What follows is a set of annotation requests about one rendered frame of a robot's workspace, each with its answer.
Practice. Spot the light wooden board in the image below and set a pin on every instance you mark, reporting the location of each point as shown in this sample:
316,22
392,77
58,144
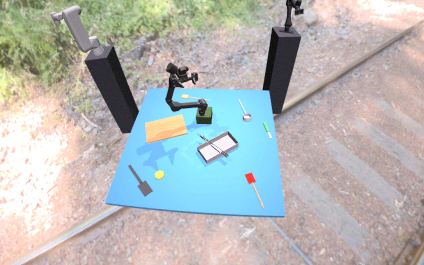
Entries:
165,128

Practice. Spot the yellow flat disc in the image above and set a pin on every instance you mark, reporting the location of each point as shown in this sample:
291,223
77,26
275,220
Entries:
159,174

